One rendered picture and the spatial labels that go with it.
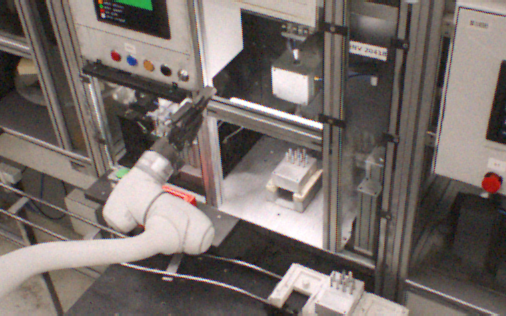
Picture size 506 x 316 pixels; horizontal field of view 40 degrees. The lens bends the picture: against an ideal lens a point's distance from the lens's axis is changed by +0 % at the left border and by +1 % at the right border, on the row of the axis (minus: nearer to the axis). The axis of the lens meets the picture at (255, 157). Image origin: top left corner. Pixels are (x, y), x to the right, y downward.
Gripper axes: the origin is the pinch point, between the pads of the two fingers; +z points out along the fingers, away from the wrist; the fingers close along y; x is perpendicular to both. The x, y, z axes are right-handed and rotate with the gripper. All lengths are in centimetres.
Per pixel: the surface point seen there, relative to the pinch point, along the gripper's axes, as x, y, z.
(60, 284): 109, -118, -67
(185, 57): 10.0, 4.6, 7.0
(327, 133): -30.8, -12.3, 8.2
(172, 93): 14.3, -4.0, -0.8
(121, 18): 27.1, 15.8, 6.3
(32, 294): 115, -113, -77
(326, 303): -41, -45, -26
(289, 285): -26, -49, -26
